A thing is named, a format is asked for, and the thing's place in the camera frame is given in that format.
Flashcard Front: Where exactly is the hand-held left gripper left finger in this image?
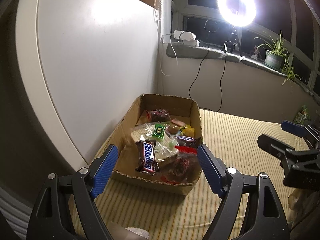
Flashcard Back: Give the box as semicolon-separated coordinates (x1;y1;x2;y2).
26;144;119;240

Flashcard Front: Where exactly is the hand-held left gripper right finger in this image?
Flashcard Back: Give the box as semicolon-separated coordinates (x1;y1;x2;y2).
197;144;290;240

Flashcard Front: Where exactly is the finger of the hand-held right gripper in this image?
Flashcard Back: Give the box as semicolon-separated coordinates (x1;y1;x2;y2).
257;134;320;170
280;120;320;143

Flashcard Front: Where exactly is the red packet of brown cake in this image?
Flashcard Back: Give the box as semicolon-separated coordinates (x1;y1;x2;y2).
160;145;202;184

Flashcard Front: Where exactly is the brown chocolate bar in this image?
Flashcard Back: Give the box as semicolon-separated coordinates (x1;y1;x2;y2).
135;140;160;174
176;135;197;144

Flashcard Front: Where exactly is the clear wafer packet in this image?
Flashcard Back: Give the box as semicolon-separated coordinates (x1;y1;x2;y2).
157;154;178;167

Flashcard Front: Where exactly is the clear packet of green candy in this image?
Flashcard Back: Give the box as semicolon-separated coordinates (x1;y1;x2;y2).
160;137;179;153

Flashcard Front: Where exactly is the brown cardboard box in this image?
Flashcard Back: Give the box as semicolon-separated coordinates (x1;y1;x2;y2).
108;94;203;197

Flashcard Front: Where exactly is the clear biscuit packet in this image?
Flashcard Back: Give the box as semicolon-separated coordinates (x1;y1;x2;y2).
130;123;156;142

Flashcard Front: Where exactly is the small green candy packet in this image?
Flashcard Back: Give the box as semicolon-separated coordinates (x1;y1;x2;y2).
152;124;167;140

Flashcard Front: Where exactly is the dark red snack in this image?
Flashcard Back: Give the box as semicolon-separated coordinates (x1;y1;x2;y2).
146;109;172;123

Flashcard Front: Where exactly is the green snack bag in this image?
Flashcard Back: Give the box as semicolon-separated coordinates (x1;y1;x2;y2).
292;105;312;124

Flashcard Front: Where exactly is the clear plastic bag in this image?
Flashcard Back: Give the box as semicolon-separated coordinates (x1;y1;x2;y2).
287;189;320;230

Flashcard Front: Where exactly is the striped bed sheet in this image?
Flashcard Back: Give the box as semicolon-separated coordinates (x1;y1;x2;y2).
72;109;320;240

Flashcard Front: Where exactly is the grey fuzzy clothing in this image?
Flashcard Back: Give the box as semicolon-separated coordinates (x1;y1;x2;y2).
107;221;150;240

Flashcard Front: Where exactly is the potted spider plant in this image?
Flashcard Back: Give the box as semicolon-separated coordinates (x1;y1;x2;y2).
254;30;302;93

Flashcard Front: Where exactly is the small pink figurine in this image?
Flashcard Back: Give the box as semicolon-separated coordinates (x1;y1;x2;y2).
251;45;262;60

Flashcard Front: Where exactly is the black tripod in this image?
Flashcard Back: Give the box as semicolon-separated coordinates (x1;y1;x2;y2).
226;26;243;57

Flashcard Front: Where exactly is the white power strip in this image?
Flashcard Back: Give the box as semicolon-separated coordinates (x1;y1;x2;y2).
174;30;200;47

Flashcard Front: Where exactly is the black cable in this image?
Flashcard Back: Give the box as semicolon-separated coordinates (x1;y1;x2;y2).
216;52;228;112
189;45;210;104

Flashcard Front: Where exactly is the white cable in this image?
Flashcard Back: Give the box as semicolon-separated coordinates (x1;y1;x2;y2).
160;34;179;76

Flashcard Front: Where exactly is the ring light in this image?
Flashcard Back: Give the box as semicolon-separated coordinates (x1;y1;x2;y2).
217;0;257;27

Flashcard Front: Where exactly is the white window frame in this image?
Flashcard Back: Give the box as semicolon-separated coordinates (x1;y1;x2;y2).
172;0;320;90

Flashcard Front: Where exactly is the beaded blind cord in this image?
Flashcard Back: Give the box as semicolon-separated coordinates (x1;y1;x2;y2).
156;0;164;22

